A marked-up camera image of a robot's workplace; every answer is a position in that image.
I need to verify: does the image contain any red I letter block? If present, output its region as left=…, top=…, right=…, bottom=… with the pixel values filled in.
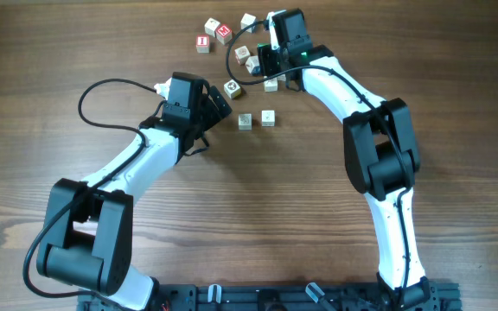
left=195, top=35, right=210, bottom=54

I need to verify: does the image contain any wooden block bear drawing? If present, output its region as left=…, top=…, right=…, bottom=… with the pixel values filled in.
left=238, top=113, right=252, bottom=130

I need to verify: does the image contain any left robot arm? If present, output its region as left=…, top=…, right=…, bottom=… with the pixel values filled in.
left=22, top=72, right=232, bottom=310

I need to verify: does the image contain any wooden block green side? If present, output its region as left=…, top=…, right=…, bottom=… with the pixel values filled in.
left=261, top=110, right=276, bottom=127

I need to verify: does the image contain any wooden block red drawing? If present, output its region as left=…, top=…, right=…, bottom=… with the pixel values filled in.
left=234, top=46, right=251, bottom=65

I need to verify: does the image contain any wooden block yellow W side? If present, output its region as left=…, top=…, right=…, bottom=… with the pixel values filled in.
left=224, top=79, right=242, bottom=99

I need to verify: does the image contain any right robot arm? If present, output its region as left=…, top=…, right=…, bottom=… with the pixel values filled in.
left=258, top=9, right=430, bottom=310

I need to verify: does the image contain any red M letter block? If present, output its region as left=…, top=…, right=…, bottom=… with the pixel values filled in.
left=215, top=24, right=233, bottom=45

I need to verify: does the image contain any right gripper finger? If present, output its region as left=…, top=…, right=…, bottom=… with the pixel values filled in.
left=257, top=44, right=283, bottom=77
left=285, top=73, right=304, bottom=92

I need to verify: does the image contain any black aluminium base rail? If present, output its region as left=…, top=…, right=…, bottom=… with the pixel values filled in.
left=76, top=282, right=463, bottom=311

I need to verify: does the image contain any wooden block yellow S side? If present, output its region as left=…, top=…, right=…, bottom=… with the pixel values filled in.
left=263, top=78, right=278, bottom=92

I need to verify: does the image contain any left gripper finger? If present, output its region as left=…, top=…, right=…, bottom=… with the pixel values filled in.
left=207, top=86, right=232, bottom=125
left=183, top=136, right=209, bottom=156

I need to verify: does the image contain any wooden block blue L side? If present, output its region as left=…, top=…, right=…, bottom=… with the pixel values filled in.
left=245, top=56, right=260, bottom=76

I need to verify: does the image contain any plain wooden block top left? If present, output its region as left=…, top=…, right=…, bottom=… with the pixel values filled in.
left=204, top=17, right=221, bottom=37

